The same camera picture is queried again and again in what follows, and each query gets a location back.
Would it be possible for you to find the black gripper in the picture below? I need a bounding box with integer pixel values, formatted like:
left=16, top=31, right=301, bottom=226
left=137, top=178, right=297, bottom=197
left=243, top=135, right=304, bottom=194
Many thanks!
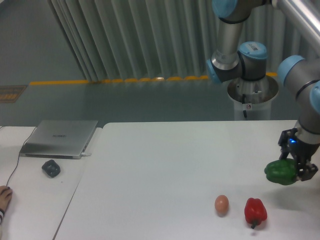
left=278, top=127, right=320, bottom=182

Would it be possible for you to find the green bell pepper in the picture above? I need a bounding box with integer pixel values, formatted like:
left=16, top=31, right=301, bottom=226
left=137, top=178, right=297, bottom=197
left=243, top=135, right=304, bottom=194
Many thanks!
left=264, top=158, right=297, bottom=186

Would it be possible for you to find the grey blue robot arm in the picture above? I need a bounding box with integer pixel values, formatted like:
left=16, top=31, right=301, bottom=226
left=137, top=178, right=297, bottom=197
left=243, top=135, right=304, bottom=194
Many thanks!
left=206, top=0, right=320, bottom=186

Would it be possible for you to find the striped sleeve forearm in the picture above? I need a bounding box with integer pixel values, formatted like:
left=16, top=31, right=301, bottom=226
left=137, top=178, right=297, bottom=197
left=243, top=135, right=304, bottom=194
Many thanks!
left=0, top=209, right=5, bottom=240

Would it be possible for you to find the red bell pepper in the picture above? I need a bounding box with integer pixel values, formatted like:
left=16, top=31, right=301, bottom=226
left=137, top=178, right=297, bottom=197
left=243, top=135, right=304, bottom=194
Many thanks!
left=244, top=197, right=268, bottom=229

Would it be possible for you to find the person's hand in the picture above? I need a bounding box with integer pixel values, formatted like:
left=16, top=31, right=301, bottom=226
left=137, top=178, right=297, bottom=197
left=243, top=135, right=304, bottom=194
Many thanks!
left=0, top=185, right=13, bottom=213

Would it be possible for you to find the brown egg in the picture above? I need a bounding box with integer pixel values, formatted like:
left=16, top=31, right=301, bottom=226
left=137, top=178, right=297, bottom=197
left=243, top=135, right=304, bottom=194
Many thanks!
left=214, top=195, right=229, bottom=214

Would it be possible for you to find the white usb plug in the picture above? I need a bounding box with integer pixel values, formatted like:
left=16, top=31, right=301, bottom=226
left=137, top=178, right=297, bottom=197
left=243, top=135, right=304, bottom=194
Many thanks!
left=81, top=152, right=92, bottom=157

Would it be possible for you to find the silver closed laptop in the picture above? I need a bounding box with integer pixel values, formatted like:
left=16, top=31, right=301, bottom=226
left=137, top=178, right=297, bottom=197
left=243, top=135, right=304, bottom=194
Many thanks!
left=19, top=120, right=98, bottom=159

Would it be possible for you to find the black small device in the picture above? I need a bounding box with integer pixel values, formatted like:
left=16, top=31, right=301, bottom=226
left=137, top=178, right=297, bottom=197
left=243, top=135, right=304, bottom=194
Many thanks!
left=41, top=159, right=61, bottom=178

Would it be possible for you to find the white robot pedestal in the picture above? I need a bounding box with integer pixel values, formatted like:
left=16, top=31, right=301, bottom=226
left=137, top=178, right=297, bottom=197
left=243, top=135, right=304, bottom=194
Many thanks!
left=227, top=75, right=279, bottom=121

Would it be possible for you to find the silver aluminium frame bar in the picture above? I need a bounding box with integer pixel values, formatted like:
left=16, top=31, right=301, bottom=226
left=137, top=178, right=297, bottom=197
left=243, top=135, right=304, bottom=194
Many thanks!
left=271, top=0, right=320, bottom=52

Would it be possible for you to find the black thin cable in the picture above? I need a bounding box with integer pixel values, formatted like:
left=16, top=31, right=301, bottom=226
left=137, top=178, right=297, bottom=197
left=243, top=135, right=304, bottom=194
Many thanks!
left=0, top=125, right=39, bottom=187

